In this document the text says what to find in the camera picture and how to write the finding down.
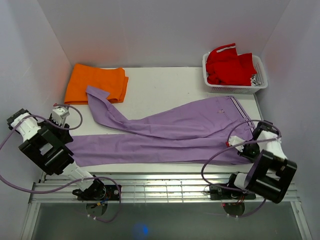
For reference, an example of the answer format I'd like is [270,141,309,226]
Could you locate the purple trousers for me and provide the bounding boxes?
[67,86,255,167]

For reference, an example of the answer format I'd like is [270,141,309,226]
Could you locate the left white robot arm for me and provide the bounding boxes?
[6,104,107,201]

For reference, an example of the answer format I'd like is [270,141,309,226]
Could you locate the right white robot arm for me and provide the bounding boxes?
[225,121,298,204]

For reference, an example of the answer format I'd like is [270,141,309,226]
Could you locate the folded orange trousers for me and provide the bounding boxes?
[64,63,129,105]

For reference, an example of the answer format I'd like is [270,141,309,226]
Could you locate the red trousers in basket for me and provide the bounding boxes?
[205,43,257,87]

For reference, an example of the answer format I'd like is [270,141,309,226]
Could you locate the white plastic basket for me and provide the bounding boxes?
[202,52,268,95]

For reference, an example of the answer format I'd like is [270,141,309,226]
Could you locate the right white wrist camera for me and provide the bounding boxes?
[226,135,245,153]

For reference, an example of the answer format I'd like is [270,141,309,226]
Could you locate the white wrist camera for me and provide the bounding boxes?
[50,106,70,127]
[226,135,245,153]

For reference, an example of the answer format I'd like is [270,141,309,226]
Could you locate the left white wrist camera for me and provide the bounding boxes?
[50,106,70,127]

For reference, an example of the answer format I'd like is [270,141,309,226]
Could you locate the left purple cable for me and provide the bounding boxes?
[0,103,123,223]

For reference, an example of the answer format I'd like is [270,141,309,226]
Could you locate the purple cable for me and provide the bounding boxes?
[201,119,268,218]
[0,103,123,223]

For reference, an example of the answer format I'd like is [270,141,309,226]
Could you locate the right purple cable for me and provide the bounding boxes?
[201,119,268,218]

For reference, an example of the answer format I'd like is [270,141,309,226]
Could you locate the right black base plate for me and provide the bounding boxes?
[209,183,256,201]

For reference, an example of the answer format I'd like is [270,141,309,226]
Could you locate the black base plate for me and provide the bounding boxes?
[209,183,256,201]
[72,184,122,201]

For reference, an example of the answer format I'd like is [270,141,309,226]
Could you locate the aluminium rail frame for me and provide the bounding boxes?
[29,163,300,204]

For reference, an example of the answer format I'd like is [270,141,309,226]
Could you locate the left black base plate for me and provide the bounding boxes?
[72,184,122,201]

